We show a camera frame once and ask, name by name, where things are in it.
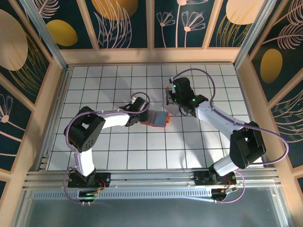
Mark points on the orange plastic card tray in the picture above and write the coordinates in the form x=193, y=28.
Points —
x=145, y=123

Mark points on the clear acrylic card holder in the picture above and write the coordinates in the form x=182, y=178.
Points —
x=171, y=110

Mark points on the grey-blue card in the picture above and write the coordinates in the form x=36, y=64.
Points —
x=159, y=118

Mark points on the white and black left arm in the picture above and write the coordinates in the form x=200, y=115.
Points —
x=113, y=119

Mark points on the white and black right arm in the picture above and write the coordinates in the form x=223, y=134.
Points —
x=217, y=118

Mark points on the white gridded table board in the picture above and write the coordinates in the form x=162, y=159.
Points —
x=118, y=82

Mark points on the grey metal panel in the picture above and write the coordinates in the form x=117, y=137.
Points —
x=151, y=212

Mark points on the aluminium back rail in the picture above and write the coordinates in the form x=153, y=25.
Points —
x=151, y=64

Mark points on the aluminium mounting rail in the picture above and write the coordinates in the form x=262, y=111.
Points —
x=151, y=176

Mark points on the aluminium side rail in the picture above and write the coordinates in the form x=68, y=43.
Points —
x=246, y=94
x=62, y=94

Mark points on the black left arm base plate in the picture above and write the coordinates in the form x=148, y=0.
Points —
x=105, y=177

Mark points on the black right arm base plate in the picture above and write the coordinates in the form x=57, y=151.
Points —
x=200, y=177

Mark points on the aluminium corner post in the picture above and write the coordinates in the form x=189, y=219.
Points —
x=48, y=35
x=253, y=35

